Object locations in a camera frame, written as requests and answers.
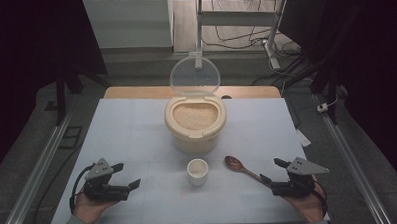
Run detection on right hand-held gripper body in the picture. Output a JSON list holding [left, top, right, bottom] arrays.
[[269, 155, 332, 200]]

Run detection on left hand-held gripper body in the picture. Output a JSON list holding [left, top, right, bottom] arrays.
[[82, 156, 131, 204]]

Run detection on brown wooden spoon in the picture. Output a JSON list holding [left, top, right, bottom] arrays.
[[224, 154, 267, 185]]

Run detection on white cup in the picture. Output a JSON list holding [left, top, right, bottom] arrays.
[[186, 158, 210, 187]]

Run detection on small rice filling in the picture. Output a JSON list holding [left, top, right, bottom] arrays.
[[189, 160, 207, 176]]

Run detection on beige round rice container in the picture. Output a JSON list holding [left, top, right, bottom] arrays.
[[163, 94, 229, 157]]

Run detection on large bed of uncooked rice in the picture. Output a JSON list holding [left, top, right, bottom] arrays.
[[171, 101, 220, 132]]

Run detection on person's right hand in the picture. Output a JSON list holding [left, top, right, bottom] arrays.
[[282, 176, 328, 224]]

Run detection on person's left hand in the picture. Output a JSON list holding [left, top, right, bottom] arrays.
[[71, 189, 119, 224]]

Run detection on white paper tag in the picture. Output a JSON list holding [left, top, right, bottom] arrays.
[[295, 127, 313, 148]]

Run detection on white table mat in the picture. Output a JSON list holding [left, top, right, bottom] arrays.
[[45, 91, 329, 224]]

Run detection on wooden table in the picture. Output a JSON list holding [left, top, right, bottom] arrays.
[[104, 80, 282, 105]]

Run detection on black metal stand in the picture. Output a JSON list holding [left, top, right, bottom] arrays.
[[284, 53, 341, 127], [53, 61, 115, 126]]

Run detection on clear round container lid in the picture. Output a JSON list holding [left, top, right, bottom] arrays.
[[168, 50, 222, 97]]

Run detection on dark curtain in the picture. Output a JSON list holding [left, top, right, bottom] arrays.
[[0, 0, 112, 180], [277, 0, 397, 197]]

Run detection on white cabinet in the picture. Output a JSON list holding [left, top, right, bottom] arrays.
[[82, 0, 175, 51]]

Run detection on left hand-held gripper black cable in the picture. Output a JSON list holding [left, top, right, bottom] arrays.
[[67, 164, 98, 216]]

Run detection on hand-held gripper black cable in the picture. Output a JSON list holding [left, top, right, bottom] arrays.
[[67, 164, 98, 216], [310, 187, 328, 219]]

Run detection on right hand-held gripper black cable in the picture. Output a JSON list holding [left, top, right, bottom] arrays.
[[310, 187, 328, 219]]

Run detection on aluminium rail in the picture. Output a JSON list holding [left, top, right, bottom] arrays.
[[0, 109, 78, 224], [314, 91, 394, 224]]

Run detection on black floor cables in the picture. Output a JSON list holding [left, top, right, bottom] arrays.
[[201, 0, 303, 60]]

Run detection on white desk frame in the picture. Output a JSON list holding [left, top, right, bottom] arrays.
[[194, 0, 289, 73]]

